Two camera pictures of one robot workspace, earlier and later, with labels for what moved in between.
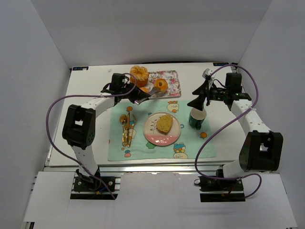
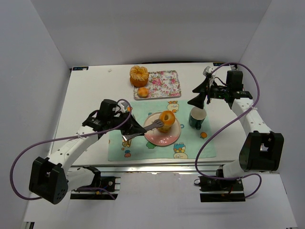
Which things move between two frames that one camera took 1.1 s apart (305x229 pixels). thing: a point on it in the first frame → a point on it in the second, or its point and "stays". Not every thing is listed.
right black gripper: (205, 93) stays
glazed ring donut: (163, 88) → (167, 117)
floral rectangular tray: (172, 77) stays
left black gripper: (136, 93) → (127, 122)
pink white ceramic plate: (157, 137) stays
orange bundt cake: (141, 75) stays
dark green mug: (197, 117) stays
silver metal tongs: (155, 89) → (159, 123)
